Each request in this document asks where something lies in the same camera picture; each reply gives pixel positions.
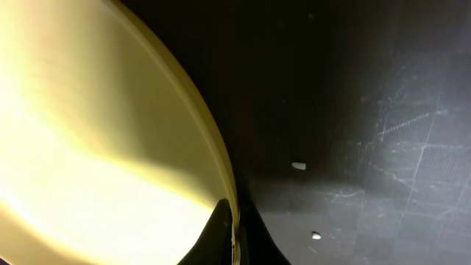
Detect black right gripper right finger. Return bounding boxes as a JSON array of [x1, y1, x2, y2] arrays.
[[239, 201, 290, 265]]

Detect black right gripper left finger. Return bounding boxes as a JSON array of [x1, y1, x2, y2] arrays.
[[178, 199, 233, 265]]

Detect yellow plate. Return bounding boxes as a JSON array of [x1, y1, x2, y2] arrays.
[[1, 0, 239, 264]]

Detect dark brown serving tray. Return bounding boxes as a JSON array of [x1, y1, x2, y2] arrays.
[[126, 0, 470, 264]]

